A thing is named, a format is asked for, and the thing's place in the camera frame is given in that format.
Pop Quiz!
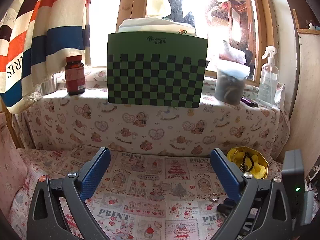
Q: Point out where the black bead bracelet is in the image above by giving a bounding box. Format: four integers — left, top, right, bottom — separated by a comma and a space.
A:
239, 151, 255, 173

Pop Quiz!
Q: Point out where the hexagonal cardboard jewelry box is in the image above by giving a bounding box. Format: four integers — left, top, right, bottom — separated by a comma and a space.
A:
226, 146, 270, 181

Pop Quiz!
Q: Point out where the yellow cloth in box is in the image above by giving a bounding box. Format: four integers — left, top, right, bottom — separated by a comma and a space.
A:
227, 147, 267, 180

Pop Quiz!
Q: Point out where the pink pillow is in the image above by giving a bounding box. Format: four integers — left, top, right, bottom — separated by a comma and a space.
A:
0, 112, 28, 218

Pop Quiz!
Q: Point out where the wooden cabinet side panel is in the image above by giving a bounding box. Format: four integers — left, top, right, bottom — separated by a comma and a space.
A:
284, 32, 320, 175

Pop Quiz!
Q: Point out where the print patterned bed sheet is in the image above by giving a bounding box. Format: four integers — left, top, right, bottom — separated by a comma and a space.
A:
7, 144, 320, 240

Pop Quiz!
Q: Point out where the baby bear patterned cloth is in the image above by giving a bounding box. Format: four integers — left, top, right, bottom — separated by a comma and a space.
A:
12, 68, 290, 158

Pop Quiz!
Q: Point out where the dark purple pen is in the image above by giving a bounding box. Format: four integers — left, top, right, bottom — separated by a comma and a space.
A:
241, 97, 258, 107

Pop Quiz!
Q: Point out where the small metal tin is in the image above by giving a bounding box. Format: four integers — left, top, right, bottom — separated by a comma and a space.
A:
40, 74, 57, 95

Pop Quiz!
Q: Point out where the clear spray bottle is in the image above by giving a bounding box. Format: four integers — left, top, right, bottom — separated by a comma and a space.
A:
257, 46, 279, 107

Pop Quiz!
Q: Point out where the clear container with dark contents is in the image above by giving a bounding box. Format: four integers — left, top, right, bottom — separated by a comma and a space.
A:
214, 60, 250, 106

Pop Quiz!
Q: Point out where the brown medicine bottle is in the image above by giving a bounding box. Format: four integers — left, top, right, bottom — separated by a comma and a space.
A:
65, 55, 86, 95

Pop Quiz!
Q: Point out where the striped hanging towel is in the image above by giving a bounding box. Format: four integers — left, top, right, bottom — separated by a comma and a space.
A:
1, 0, 91, 114

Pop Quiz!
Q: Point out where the white bag behind box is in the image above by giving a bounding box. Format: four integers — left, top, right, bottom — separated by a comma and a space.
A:
118, 17, 196, 36

